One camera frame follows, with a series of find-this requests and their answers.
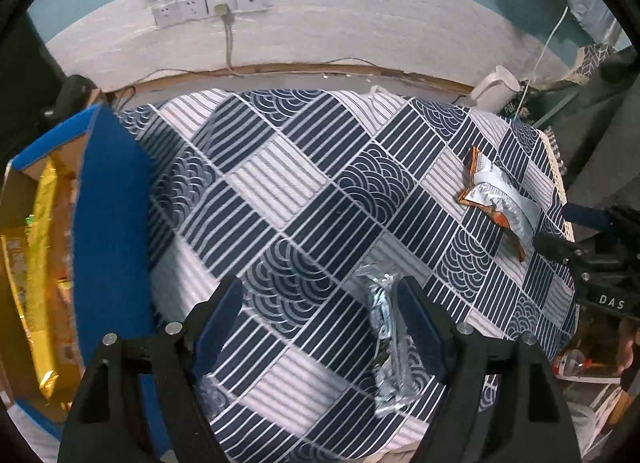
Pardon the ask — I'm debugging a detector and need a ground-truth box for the silver orange-edged snack bag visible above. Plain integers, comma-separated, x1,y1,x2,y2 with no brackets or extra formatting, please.
457,146,542,263

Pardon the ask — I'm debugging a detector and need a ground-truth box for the dark foil snack pack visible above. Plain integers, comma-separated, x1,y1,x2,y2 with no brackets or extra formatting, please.
354,263,431,419

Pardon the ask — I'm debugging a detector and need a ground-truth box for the gold biscuit pack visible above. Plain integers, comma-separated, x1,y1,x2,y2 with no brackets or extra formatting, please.
1,156,82,409

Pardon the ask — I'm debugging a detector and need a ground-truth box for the plastic water bottle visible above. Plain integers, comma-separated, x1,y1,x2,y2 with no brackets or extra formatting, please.
552,348,592,377

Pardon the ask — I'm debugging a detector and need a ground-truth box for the white electric kettle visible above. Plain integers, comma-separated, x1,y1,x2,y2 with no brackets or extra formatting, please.
466,66,521,114

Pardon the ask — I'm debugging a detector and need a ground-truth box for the blue cardboard box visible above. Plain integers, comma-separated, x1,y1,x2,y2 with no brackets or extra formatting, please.
0,102,174,457

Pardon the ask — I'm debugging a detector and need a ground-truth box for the navy white patterned tablecloth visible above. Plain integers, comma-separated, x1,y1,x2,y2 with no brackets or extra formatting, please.
118,90,576,462

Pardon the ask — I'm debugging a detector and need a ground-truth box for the black tripod knob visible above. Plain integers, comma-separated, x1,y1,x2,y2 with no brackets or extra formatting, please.
42,74,101,122

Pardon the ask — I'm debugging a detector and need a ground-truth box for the grey power cable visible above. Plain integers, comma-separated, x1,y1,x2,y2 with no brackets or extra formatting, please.
214,4,239,76

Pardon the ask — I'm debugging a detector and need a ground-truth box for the white wall socket strip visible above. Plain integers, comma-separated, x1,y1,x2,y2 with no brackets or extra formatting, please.
152,0,269,28

